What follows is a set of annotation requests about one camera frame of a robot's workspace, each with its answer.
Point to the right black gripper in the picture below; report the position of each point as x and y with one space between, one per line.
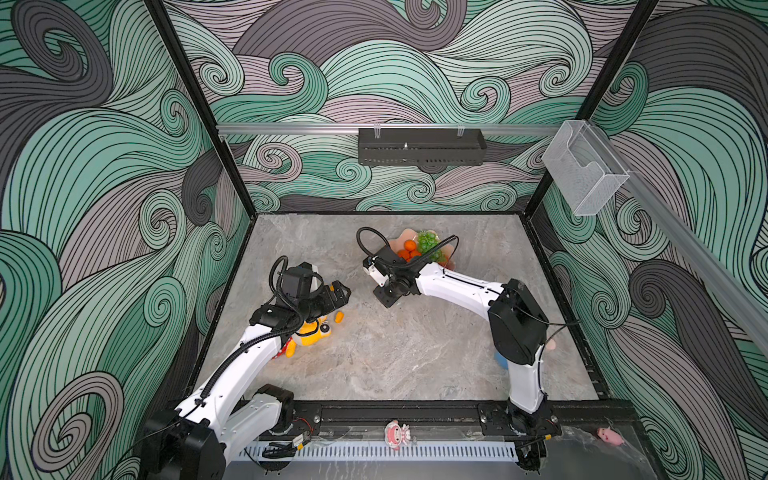
386 300

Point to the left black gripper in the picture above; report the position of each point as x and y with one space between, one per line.
329 303

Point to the pink scalloped fruit bowl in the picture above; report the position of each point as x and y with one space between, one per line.
444 256

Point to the green fake grape bunch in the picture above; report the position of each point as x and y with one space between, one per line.
426 241

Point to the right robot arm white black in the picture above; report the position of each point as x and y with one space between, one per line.
518 325

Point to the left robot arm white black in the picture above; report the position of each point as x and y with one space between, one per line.
200 437

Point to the pink pig figurine centre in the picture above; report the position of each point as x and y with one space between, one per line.
397 435

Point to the pink pig figurine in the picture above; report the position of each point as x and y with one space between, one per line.
397 435
610 436

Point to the pink pig figurine right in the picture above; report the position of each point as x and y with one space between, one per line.
610 436

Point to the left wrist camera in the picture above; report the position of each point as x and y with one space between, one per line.
296 281

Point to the black wall tray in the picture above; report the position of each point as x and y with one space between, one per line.
421 148

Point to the white slotted cable duct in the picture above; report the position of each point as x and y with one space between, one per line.
440 451

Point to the aluminium rail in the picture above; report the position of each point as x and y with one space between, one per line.
326 129

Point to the clear acrylic wall box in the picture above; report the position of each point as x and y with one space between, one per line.
585 167

